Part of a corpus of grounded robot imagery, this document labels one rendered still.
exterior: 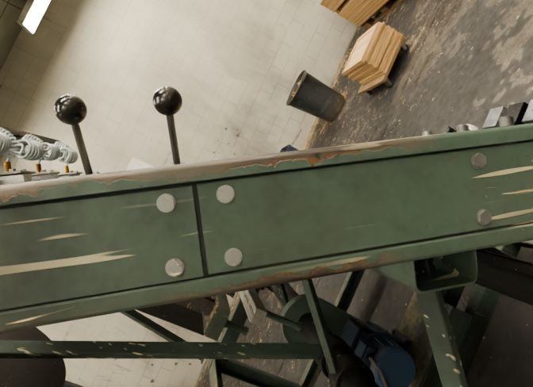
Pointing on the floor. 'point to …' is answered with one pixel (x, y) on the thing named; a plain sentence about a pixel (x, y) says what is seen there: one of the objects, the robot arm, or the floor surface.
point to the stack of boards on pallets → (363, 2)
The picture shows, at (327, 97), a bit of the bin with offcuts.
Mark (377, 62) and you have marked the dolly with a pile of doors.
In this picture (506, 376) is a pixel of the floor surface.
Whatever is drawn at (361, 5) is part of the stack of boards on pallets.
